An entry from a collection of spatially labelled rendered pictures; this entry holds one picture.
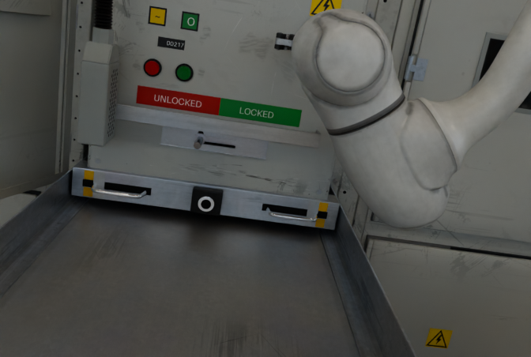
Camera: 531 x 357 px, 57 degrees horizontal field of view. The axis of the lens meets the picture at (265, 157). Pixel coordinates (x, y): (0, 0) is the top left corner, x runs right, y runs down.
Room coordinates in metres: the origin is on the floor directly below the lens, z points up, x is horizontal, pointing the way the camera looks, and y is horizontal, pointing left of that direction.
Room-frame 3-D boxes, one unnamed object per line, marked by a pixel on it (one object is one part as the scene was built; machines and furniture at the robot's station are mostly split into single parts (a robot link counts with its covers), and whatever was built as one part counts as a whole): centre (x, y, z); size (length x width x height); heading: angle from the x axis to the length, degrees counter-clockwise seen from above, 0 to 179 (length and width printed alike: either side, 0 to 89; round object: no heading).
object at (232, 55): (0.93, 0.10, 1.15); 0.48 x 0.01 x 0.48; 94
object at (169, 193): (0.95, 0.11, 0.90); 0.54 x 0.05 x 0.06; 94
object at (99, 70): (0.84, 0.31, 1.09); 0.08 x 0.05 x 0.17; 4
